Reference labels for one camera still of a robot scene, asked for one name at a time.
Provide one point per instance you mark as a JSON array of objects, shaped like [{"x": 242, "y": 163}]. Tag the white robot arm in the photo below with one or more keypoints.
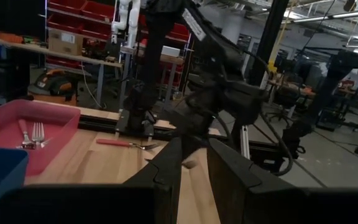
[{"x": 132, "y": 21}]

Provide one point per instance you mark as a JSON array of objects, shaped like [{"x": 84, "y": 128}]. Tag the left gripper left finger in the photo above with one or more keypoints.
[{"x": 148, "y": 199}]

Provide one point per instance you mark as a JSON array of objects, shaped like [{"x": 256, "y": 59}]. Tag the red plastic bin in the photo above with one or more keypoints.
[{"x": 57, "y": 118}]

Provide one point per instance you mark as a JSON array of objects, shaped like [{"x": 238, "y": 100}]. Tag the red storage bin shelf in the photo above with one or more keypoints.
[{"x": 70, "y": 7}]

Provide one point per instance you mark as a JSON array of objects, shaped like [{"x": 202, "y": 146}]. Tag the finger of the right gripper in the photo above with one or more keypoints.
[
  {"x": 204, "y": 137},
  {"x": 190, "y": 137}
]

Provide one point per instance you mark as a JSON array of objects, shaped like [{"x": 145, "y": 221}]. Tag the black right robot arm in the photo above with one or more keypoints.
[{"x": 154, "y": 46}]

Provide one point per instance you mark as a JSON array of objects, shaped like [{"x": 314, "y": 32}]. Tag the wooden workbench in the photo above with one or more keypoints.
[{"x": 26, "y": 49}]

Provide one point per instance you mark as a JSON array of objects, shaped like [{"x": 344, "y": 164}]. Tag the cardboard box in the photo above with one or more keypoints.
[{"x": 64, "y": 43}]

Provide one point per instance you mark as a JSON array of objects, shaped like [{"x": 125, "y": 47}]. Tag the black upright frame post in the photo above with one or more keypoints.
[{"x": 270, "y": 31}]

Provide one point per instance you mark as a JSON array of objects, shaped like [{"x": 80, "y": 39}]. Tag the white box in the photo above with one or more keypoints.
[{"x": 171, "y": 51}]

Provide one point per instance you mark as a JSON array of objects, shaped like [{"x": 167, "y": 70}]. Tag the orange shop vacuum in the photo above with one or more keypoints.
[{"x": 54, "y": 85}]

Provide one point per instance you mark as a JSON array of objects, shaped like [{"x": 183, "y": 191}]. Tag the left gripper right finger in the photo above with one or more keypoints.
[{"x": 253, "y": 202}]

